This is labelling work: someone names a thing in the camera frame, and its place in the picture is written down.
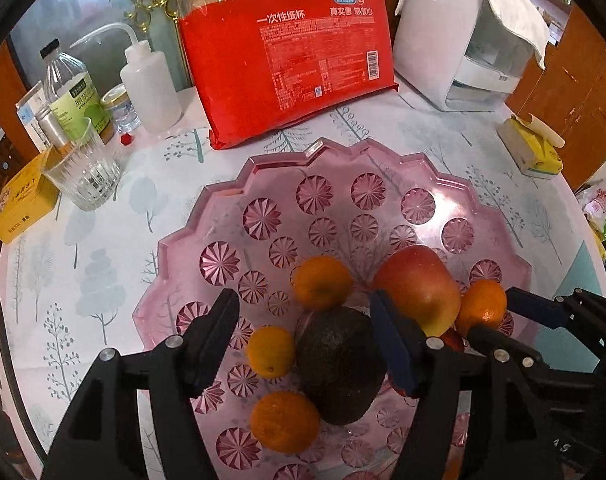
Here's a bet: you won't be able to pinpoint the pink glass fruit bowl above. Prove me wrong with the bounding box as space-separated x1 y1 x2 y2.
132 136 534 480

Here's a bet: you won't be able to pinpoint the dark avocado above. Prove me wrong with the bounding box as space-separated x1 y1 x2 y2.
295 306 388 426

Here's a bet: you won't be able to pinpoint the small yellow-orange tangerine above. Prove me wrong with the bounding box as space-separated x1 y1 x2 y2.
246 326 297 380

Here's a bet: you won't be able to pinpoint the wooden cabinet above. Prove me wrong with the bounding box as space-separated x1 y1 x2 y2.
506 5 606 191

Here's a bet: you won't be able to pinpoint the white carton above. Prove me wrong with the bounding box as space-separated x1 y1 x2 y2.
15 82 51 151

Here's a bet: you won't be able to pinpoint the red paper cup pack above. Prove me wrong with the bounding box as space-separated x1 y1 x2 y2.
139 0 401 151

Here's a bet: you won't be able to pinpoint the silver metal can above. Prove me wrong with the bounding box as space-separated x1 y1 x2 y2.
35 105 78 153

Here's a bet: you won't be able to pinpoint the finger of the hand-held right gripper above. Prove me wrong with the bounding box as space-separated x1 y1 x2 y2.
467 323 596 376
506 286 606 342

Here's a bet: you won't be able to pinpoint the yellow tissue pack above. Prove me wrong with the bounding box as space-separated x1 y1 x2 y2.
498 114 566 180

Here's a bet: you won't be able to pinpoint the green label glass bottle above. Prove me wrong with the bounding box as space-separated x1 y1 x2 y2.
39 38 114 153

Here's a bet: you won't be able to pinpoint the clear drinking glass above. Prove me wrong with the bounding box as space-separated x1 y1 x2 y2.
43 117 124 212

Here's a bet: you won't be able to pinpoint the small blue label jar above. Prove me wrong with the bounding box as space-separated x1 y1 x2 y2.
102 84 141 133

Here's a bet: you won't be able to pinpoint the orange mandarin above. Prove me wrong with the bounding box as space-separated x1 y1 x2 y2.
456 280 508 338
290 256 355 311
250 391 321 453

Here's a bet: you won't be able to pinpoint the white countertop appliance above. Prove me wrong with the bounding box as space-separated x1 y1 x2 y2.
393 0 534 112

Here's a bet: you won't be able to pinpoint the yellow cardboard box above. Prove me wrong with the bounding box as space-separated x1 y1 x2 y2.
0 147 61 245

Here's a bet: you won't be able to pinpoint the red yellow apple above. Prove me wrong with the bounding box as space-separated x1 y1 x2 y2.
373 245 461 338

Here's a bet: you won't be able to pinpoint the white squeeze bottle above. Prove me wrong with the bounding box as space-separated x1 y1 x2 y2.
70 22 183 135

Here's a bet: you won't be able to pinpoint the crumpled plastic bags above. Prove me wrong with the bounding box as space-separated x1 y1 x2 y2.
576 180 606 261

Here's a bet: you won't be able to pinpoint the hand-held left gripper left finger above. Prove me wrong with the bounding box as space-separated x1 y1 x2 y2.
40 287 241 480

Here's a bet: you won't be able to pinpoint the wooden glass door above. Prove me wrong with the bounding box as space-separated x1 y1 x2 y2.
0 0 194 126

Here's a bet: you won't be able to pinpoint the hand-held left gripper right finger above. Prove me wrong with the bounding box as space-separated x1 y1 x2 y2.
369 289 551 480

